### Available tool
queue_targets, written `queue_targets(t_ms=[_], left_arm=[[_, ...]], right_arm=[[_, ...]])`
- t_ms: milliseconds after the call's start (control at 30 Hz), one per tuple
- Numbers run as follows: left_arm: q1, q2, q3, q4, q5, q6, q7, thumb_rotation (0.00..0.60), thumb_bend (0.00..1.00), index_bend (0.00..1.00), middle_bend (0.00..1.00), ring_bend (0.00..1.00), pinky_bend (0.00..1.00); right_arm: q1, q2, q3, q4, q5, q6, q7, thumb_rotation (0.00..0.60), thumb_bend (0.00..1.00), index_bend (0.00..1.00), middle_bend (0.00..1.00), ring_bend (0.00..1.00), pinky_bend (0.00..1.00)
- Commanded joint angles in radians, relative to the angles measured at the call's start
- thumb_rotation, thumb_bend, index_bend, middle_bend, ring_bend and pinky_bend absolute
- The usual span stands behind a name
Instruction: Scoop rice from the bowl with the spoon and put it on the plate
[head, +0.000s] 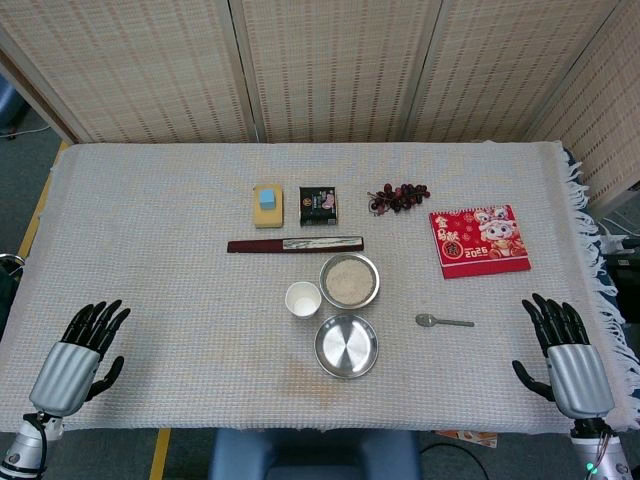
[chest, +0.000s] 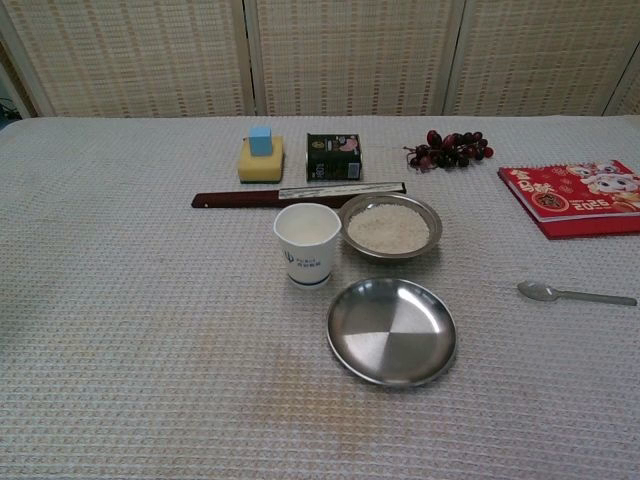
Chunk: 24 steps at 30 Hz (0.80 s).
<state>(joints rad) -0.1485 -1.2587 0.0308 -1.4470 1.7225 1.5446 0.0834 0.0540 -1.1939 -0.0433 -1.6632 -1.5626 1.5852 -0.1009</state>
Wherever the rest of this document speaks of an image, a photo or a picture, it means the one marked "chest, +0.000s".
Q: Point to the red desk calendar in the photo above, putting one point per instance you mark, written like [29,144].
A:
[575,205]

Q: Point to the dark green box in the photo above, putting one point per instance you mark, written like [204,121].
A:
[332,160]

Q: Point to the yellow sponge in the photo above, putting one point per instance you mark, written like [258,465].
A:
[260,169]

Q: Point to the metal spoon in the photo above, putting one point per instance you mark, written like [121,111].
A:
[532,291]

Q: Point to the woven screen panel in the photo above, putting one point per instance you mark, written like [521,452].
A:
[350,55]
[130,55]
[540,55]
[631,97]

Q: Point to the white paper cup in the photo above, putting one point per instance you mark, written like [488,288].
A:
[307,265]

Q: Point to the steel bowl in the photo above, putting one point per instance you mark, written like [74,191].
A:
[382,254]

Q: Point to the steel plate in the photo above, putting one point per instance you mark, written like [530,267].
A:
[390,335]

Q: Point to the light blue cube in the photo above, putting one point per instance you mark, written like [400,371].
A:
[260,142]

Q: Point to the dark red grape bunch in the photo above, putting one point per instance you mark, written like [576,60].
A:
[450,150]

